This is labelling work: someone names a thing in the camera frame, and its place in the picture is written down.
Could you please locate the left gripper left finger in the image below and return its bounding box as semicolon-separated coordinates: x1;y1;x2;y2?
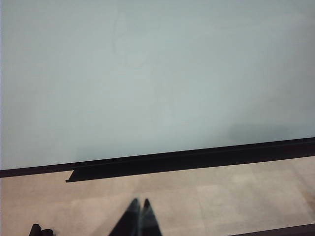
108;198;141;236

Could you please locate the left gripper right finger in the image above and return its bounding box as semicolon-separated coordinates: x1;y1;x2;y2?
141;198;163;236

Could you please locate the black whiteboard pen tray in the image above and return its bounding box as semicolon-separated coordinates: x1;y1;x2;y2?
65;141;315;183

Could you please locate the small black block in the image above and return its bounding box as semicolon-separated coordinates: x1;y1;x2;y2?
29;223;55;236

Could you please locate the dark base edge bar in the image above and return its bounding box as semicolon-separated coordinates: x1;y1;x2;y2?
227;223;315;236

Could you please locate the whiteboard with black frame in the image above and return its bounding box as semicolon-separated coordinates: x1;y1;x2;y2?
0;0;315;179

